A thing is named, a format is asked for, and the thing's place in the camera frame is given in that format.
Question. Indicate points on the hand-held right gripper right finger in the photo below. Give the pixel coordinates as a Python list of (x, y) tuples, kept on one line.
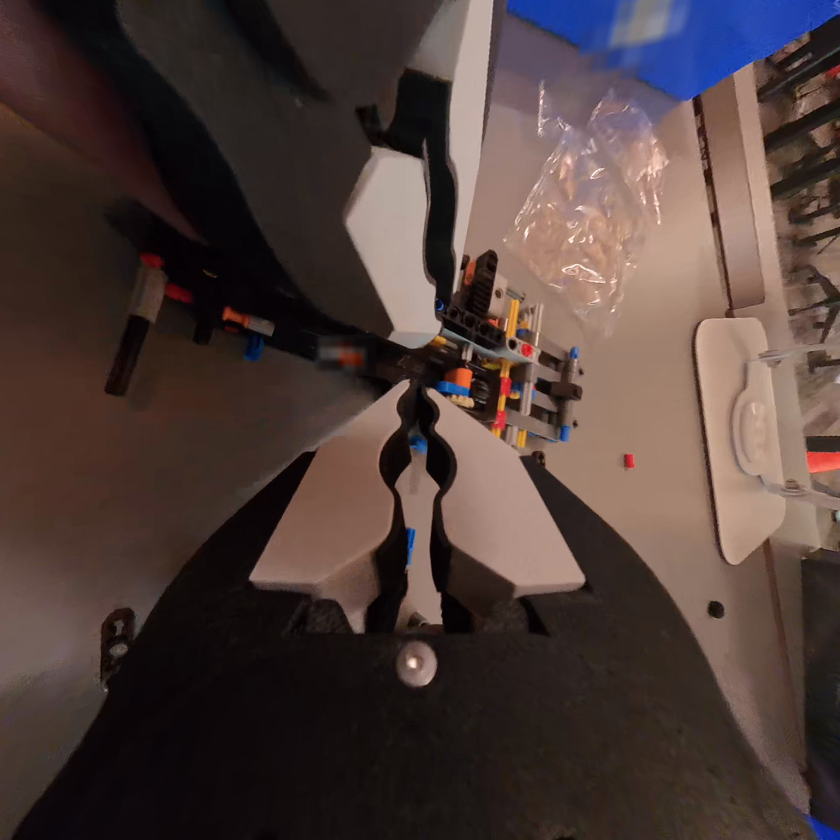
[(505, 518)]

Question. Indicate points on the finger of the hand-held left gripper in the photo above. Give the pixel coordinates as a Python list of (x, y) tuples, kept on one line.
[(394, 243), (474, 131)]

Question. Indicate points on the clear plastic bag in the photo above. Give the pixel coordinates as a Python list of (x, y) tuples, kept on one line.
[(584, 216)]

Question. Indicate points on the blue plastic bin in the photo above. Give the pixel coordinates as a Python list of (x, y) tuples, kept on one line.
[(689, 39)]

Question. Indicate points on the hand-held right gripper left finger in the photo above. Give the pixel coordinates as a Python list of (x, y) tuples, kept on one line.
[(328, 518)]

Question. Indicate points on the blue lego pin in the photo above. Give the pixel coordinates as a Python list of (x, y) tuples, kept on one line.
[(418, 445), (411, 543)]

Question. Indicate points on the multicoloured lego assembly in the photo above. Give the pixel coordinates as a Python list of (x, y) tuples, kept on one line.
[(525, 367)]

